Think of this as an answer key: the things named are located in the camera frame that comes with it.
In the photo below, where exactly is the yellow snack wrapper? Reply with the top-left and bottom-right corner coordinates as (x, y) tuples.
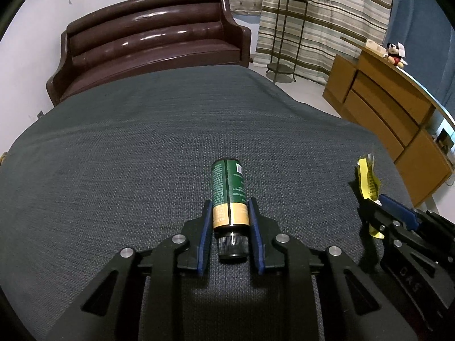
(356, 153), (386, 240)

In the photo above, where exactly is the green spray can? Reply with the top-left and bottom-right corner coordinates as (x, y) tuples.
(211, 159), (250, 263)

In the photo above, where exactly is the dark box on shelf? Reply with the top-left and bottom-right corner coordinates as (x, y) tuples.
(436, 128), (454, 155)

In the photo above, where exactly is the wooden sideboard cabinet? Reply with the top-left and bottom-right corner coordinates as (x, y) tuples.
(323, 45), (454, 206)

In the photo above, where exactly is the Mickey Mouse plush toy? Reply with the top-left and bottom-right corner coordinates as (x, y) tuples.
(382, 42), (408, 68)

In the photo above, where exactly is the cardboard box on cabinet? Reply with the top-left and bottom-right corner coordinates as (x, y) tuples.
(365, 39), (387, 57)

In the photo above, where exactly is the black metal plant stand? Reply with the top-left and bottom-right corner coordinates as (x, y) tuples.
(266, 0), (309, 84)

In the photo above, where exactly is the blue curtain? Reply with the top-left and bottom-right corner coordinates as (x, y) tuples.
(384, 0), (454, 113)

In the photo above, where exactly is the striped beige curtain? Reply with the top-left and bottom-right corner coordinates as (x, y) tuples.
(254, 0), (392, 84)

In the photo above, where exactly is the dark brown leather sofa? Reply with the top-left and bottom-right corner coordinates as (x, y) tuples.
(46, 0), (251, 105)

